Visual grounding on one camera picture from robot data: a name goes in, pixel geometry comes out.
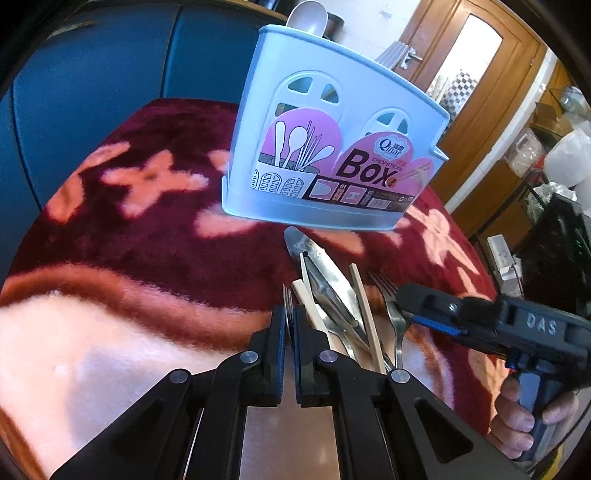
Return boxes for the metal fork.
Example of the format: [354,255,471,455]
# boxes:
[367,272,410,370]
[283,285,296,344]

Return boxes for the metal knife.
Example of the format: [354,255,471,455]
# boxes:
[284,228,356,342]

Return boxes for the wooden door with glass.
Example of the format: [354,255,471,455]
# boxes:
[392,0,555,236]

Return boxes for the white chopstick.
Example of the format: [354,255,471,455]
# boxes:
[293,279,333,335]

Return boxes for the white plastic spoon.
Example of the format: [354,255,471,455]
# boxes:
[285,0,329,37]

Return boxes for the white plastic bag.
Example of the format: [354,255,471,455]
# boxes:
[542,129,591,190]

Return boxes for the black wire rack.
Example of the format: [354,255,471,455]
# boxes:
[517,185,591,319]

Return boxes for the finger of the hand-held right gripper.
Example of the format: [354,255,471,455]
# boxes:
[411,318,514,357]
[397,284,499,330]

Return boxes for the white plastic fork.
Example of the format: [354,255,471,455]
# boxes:
[375,41,410,68]

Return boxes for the light blue plastic utensil holder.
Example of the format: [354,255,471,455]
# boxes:
[221,25,451,232]

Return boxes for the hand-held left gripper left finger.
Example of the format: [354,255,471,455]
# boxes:
[48,306,288,480]

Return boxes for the person's right hand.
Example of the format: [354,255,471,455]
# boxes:
[489,376,580,460]

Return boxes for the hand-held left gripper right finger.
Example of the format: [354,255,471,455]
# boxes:
[294,307,531,480]

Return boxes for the blue kitchen base cabinets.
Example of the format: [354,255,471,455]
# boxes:
[0,0,296,204]

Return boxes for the white power strip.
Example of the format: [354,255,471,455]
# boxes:
[487,234,523,298]

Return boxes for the red and pink printed blanket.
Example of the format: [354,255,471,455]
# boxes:
[0,97,509,480]

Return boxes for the wooden shelf unit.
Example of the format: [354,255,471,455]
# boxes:
[531,60,591,139]

